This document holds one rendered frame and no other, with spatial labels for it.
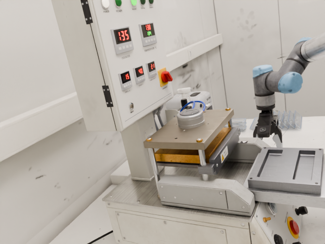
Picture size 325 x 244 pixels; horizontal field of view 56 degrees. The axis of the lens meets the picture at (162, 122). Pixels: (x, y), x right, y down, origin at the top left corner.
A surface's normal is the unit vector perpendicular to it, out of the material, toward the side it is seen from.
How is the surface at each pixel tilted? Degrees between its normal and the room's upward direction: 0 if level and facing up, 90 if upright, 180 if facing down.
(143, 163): 90
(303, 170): 0
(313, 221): 0
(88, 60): 90
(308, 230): 0
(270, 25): 90
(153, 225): 90
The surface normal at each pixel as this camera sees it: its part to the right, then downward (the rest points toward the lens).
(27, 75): 0.89, -0.04
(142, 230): -0.46, 0.35
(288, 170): -0.18, -0.94
